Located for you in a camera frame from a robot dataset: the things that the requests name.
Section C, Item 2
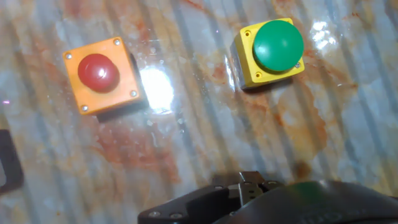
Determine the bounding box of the green button yellow box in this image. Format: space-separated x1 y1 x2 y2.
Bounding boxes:
229 17 305 91

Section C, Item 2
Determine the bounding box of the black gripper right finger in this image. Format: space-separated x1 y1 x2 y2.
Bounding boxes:
248 170 285 207

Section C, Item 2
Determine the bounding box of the red button orange box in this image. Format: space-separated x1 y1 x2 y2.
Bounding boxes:
62 36 149 123

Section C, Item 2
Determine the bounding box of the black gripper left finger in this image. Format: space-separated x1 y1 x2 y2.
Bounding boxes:
138 170 251 224

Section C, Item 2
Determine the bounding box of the red button grey box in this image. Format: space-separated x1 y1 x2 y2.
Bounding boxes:
0 129 25 194

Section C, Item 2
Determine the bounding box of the marble pattern mat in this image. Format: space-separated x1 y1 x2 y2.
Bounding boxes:
0 0 398 224

